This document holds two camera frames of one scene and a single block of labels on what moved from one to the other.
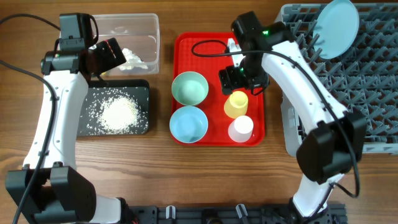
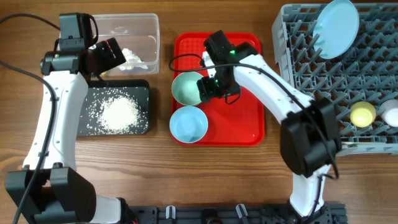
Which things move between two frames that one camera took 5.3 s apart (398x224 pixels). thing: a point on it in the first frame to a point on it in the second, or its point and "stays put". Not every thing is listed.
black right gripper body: x=245 y=75 to x=217 y=87
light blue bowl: x=188 y=124 stays put
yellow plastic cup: x=236 y=104 to x=362 y=114
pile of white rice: x=119 y=114 stays put
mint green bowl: x=189 y=88 stays put
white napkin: x=132 y=61 stays put
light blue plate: x=336 y=27 stays put
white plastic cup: x=240 y=129 to x=388 y=112
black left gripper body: x=111 y=53 stays put
